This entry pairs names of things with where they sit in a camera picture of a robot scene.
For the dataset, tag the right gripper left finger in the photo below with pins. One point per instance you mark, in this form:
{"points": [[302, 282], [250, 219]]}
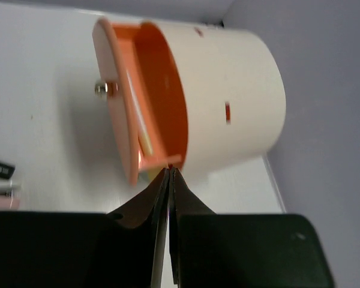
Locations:
{"points": [[122, 248]]}

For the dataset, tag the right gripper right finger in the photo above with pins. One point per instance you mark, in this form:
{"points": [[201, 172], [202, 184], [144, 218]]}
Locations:
{"points": [[208, 249]]}

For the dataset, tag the white marker pale yellow cap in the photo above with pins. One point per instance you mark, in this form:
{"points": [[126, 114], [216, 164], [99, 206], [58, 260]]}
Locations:
{"points": [[144, 138]]}

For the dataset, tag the cream cylindrical drawer container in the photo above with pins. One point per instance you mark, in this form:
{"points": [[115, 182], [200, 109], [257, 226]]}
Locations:
{"points": [[216, 95]]}

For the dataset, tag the orange container drawer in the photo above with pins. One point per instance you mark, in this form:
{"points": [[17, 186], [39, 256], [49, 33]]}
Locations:
{"points": [[132, 99]]}

